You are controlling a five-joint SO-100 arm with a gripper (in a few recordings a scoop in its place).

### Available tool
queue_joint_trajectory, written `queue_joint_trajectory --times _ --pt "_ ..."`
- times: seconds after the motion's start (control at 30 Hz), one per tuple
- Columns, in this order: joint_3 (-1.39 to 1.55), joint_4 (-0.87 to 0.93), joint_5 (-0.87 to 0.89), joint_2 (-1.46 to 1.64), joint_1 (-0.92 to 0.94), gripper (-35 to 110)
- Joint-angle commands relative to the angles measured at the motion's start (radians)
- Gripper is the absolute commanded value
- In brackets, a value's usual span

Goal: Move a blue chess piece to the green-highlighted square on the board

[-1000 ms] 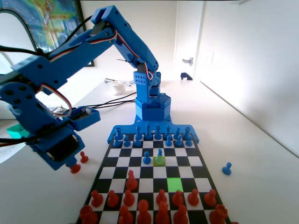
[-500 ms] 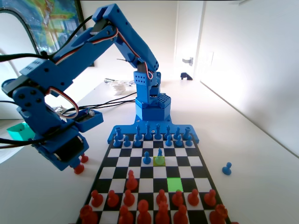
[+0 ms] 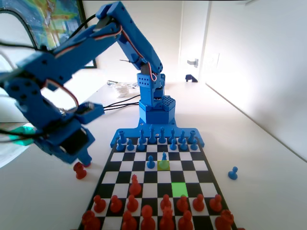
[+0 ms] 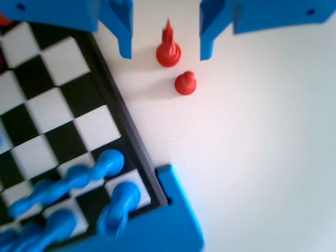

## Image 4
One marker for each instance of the blue chess pawn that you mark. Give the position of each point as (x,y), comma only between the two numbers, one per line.
(34,199)
(110,161)
(73,178)

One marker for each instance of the blue chess rook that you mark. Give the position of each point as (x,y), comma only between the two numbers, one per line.
(122,204)

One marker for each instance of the blue chess bishop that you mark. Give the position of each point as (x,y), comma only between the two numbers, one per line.
(59,223)

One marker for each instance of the black white chessboard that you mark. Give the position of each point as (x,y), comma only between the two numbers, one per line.
(52,105)

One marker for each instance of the blue arm base plate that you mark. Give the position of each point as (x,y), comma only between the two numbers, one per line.
(170,223)

